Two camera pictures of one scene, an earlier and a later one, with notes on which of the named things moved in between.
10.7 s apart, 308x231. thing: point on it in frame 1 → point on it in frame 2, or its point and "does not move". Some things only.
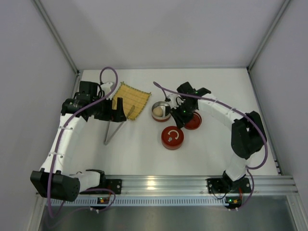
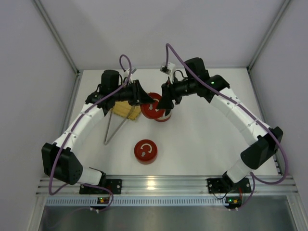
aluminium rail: x=264 y=185 does not move
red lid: x=195 y=122 → x=150 y=110
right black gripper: x=179 y=116 → x=165 y=91
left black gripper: x=111 y=111 → x=137 y=92
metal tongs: x=129 y=113 does not move
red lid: x=172 y=137 → x=146 y=151
